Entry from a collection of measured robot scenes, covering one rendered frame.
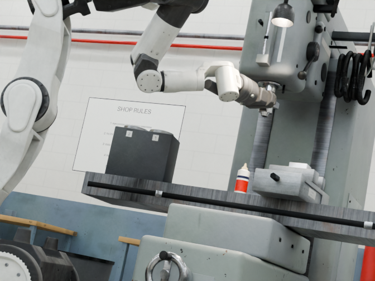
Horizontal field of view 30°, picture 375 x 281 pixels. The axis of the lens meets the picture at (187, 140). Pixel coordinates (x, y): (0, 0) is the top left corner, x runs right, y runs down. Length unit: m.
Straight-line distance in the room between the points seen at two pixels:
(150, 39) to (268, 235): 0.67
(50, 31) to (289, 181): 0.84
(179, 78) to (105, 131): 5.50
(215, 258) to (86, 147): 5.88
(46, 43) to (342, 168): 1.20
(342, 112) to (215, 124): 4.46
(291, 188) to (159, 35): 0.60
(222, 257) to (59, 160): 6.05
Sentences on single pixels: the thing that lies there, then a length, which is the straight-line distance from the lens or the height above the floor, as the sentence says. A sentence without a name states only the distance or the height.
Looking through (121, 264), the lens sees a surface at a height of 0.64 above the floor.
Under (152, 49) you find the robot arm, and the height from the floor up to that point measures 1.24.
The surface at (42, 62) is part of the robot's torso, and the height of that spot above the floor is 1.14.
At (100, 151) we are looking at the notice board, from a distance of 7.61.
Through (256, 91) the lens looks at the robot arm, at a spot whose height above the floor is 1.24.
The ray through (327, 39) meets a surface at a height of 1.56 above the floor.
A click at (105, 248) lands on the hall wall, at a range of 7.35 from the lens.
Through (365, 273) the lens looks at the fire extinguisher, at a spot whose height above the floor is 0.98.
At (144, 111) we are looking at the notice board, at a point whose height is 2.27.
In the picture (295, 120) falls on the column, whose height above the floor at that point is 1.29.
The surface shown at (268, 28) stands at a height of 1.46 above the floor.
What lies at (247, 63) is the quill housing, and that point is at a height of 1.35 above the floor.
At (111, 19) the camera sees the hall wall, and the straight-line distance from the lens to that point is 8.12.
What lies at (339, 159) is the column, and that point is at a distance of 2.69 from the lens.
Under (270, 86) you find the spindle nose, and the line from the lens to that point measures 2.41.
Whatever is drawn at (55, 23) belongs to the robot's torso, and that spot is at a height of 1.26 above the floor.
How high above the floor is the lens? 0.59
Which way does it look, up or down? 11 degrees up
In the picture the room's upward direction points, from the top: 12 degrees clockwise
